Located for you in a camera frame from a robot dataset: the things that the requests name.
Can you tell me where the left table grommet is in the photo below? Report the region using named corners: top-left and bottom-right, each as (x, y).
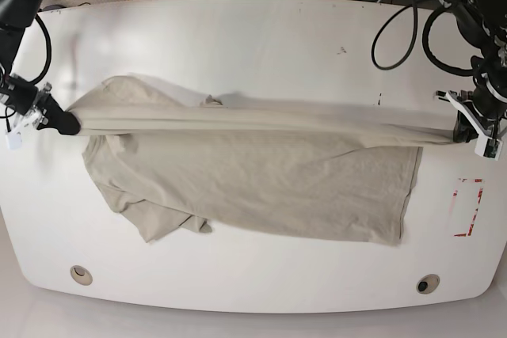
top-left (70, 265), bottom-right (93, 286)

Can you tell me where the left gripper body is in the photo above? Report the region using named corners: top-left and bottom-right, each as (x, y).
top-left (472, 72), bottom-right (506, 121)

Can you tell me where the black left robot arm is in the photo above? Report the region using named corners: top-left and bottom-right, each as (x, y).
top-left (422, 0), bottom-right (506, 136)

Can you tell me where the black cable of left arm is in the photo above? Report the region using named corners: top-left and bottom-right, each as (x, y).
top-left (370, 0), bottom-right (488, 76)

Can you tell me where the red tape rectangle marking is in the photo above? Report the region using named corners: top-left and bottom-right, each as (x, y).
top-left (448, 178), bottom-right (484, 237)

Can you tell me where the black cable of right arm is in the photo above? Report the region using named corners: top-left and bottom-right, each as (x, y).
top-left (23, 15), bottom-right (53, 85)

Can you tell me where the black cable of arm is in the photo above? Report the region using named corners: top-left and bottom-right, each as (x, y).
top-left (370, 0), bottom-right (488, 76)
top-left (23, 15), bottom-right (53, 85)

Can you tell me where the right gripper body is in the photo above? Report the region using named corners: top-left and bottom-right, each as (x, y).
top-left (1, 74), bottom-right (52, 124)

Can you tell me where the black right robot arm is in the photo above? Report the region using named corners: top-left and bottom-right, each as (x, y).
top-left (1, 0), bottom-right (81, 135)

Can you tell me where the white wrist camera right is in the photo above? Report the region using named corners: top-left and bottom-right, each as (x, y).
top-left (4, 82), bottom-right (55, 152)

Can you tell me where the beige T-shirt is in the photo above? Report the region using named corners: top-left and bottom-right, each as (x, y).
top-left (70, 76), bottom-right (450, 245)

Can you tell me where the table grommet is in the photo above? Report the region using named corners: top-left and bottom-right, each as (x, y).
top-left (416, 274), bottom-right (440, 294)
top-left (70, 265), bottom-right (93, 286)

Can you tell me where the right table grommet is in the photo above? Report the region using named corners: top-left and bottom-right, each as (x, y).
top-left (416, 274), bottom-right (440, 294)

